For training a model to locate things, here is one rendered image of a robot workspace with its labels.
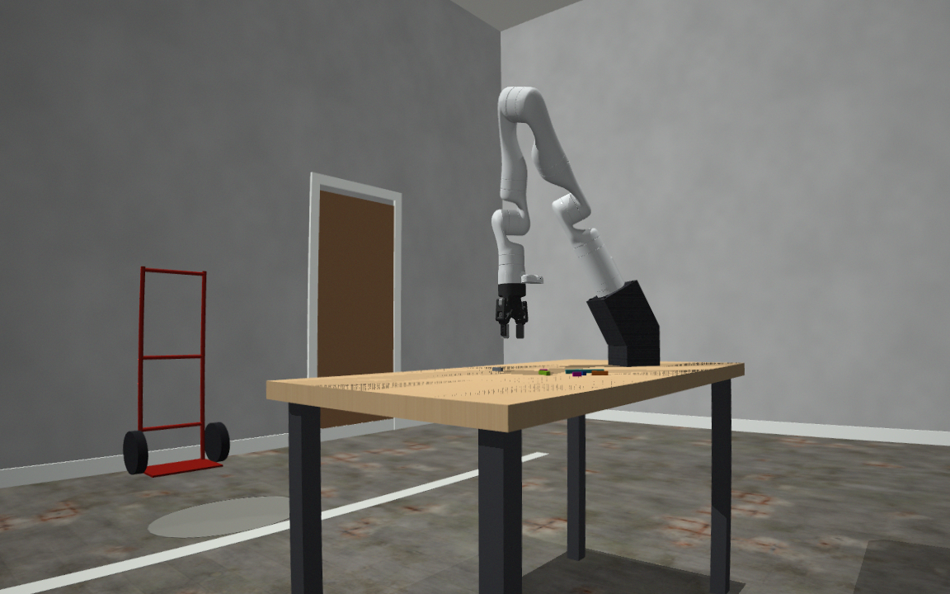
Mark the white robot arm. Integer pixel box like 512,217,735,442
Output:
491,87,625,298

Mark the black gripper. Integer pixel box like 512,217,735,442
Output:
496,283,528,338

